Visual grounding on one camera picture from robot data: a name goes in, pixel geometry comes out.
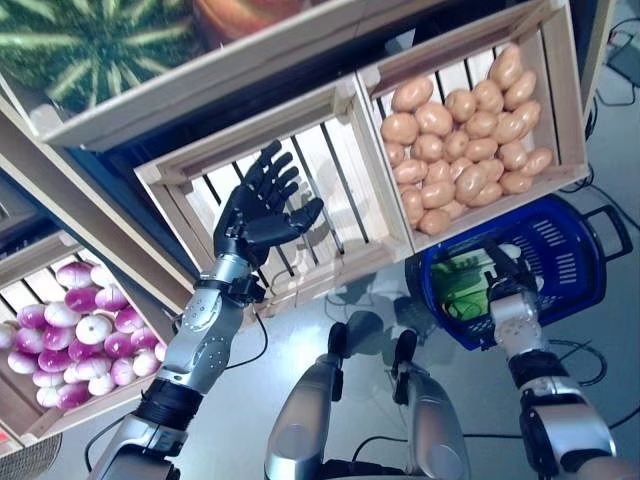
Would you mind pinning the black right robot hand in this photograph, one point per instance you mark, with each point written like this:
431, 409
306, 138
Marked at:
510, 270

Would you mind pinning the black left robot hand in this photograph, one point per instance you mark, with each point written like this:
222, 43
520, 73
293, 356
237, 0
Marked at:
255, 215

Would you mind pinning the napa cabbage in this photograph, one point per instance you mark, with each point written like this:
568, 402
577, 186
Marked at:
460, 290

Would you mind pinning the blue plastic shopping basket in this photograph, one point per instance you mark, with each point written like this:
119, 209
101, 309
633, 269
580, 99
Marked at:
565, 250

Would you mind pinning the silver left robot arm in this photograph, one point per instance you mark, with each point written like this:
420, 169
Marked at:
200, 340

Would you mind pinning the wooden slat crate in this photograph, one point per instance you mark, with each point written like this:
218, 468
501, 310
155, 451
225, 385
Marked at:
565, 100
30, 260
175, 200

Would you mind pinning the brown potato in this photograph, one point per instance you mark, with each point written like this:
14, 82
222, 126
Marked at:
506, 66
433, 119
536, 162
411, 94
410, 171
434, 221
399, 127
471, 181
520, 90
412, 205

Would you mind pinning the black right robot foot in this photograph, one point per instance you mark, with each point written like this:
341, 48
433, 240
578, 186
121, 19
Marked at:
406, 347

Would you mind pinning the black robot foot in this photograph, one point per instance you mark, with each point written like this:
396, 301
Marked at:
406, 347
339, 339

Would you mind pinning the black left robot foot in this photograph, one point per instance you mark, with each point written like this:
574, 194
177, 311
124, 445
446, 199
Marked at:
339, 339

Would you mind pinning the wide wooden crate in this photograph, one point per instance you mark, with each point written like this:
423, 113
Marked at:
250, 65

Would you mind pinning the silver right robot leg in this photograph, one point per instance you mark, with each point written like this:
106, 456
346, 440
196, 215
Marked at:
435, 425

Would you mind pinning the small orange pumpkin green stem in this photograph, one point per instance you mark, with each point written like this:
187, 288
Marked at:
235, 15

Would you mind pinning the green striped pumpkin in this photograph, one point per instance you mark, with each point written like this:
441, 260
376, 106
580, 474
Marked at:
90, 45

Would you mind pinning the grey box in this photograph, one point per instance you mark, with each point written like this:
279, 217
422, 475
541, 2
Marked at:
627, 60

